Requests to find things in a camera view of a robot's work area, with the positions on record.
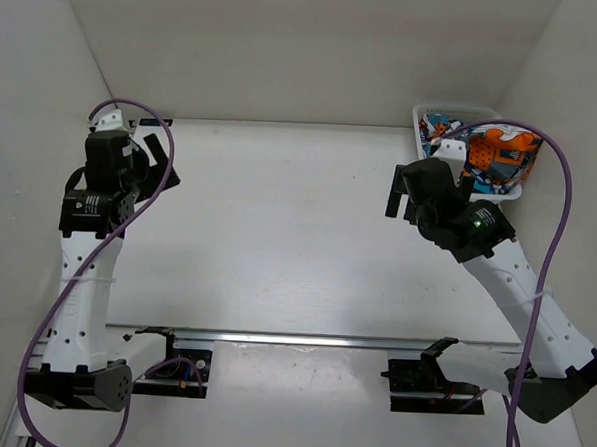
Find white plastic mesh basket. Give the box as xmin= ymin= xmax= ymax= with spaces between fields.
xmin=412 ymin=103 xmax=541 ymax=204

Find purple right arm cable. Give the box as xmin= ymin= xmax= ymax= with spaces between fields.
xmin=419 ymin=115 xmax=575 ymax=447

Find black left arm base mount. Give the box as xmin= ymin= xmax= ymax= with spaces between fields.
xmin=112 ymin=326 xmax=213 ymax=399

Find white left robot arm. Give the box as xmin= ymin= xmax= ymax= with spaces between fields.
xmin=22 ymin=109 xmax=181 ymax=412

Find small black corner label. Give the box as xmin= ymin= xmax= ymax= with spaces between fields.
xmin=138 ymin=117 xmax=174 ymax=127

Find colourful patterned shorts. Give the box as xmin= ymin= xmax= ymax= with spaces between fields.
xmin=415 ymin=113 xmax=543 ymax=201

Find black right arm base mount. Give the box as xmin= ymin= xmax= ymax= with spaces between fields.
xmin=381 ymin=337 xmax=485 ymax=416

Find aluminium front table rail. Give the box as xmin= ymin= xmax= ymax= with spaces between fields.
xmin=104 ymin=323 xmax=523 ymax=358

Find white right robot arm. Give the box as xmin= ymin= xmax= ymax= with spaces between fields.
xmin=385 ymin=157 xmax=597 ymax=424

